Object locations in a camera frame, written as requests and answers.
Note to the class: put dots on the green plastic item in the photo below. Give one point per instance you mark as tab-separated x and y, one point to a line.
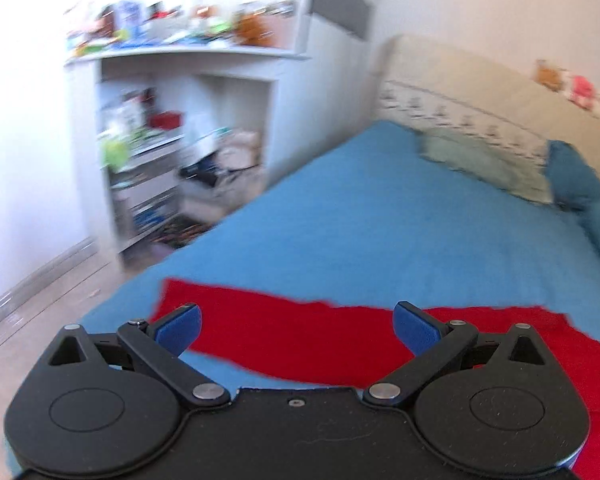
115	152

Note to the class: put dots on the grey cabinet panel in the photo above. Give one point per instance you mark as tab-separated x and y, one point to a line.
340	2

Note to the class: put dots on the red box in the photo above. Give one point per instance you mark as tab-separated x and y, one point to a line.
165	120

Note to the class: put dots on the white shelf unit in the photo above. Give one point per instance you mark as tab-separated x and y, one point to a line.
290	110

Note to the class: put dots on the beige padded headboard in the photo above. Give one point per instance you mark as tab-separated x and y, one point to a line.
480	80

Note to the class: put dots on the red garment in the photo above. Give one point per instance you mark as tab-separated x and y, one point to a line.
305	335

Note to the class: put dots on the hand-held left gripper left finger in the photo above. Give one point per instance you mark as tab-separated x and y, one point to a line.
180	330

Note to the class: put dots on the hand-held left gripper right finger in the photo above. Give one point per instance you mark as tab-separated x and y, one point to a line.
415	332

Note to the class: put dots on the bed with blue sheet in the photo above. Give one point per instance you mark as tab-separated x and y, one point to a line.
380	220

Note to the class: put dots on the orange plush toy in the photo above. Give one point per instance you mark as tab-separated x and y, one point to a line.
547	72

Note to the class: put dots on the pale green pillow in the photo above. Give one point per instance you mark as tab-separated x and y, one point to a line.
480	160

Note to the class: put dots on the cream cloth bag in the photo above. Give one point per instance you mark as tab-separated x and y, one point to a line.
240	157

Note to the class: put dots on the pile of colourful shelf clutter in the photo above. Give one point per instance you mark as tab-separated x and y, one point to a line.
180	25

